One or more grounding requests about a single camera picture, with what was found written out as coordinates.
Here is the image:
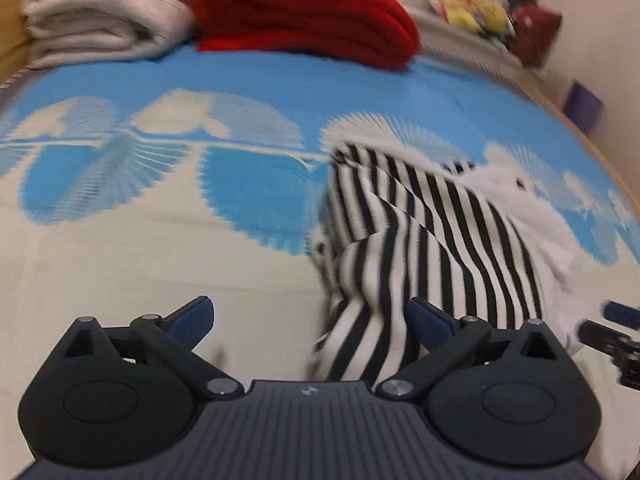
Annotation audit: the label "wooden headboard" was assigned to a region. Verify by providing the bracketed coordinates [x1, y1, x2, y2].
[0, 0, 32, 82]

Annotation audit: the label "cream folded blanket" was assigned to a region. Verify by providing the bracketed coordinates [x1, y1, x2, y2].
[22, 0, 194, 68]

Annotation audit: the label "blue cream patterned bedspread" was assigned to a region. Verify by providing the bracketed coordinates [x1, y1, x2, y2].
[1, 47, 639, 479]

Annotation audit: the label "black white striped garment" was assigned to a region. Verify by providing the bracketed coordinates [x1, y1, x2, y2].
[310, 140, 582, 385]

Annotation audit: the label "purple box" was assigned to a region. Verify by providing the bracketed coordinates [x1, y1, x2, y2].
[562, 80, 603, 136]

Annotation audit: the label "red folded blanket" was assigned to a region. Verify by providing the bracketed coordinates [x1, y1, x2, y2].
[192, 0, 421, 70]

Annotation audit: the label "yellow plush toys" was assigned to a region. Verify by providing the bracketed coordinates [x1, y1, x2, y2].
[438, 0, 512, 37]

